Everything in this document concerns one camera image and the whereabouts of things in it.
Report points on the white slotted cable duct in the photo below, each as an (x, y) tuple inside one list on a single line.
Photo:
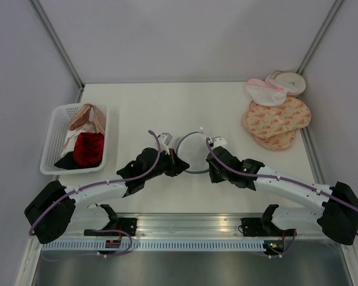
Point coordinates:
[(157, 245)]

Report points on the white pink-trim mesh bag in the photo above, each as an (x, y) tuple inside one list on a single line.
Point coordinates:
[(265, 94)]

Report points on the red bra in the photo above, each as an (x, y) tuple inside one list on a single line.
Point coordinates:
[(88, 150)]

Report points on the pink beige bra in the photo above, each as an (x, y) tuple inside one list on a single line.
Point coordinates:
[(89, 114)]

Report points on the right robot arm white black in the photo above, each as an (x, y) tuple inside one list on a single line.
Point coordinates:
[(322, 209)]

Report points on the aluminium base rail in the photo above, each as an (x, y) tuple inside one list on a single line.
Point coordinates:
[(104, 221)]

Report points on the beige round laundry bag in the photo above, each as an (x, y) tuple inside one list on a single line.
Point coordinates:
[(290, 81)]

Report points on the white mesh laundry bag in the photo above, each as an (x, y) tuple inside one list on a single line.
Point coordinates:
[(191, 148)]

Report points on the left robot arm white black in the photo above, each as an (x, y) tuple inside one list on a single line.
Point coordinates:
[(52, 210)]

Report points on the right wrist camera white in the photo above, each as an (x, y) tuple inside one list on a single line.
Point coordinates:
[(217, 142)]

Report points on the white plastic basket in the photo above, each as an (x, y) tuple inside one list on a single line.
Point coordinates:
[(56, 135)]

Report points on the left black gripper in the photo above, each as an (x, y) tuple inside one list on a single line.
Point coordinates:
[(176, 165)]

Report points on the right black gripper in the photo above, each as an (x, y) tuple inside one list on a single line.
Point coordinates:
[(214, 177)]

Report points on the white cloth in basket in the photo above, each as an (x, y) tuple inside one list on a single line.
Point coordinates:
[(72, 136)]

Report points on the floral orange laundry bag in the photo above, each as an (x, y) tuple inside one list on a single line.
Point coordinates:
[(275, 128)]

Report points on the black garment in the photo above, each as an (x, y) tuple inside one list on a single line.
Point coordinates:
[(69, 163)]

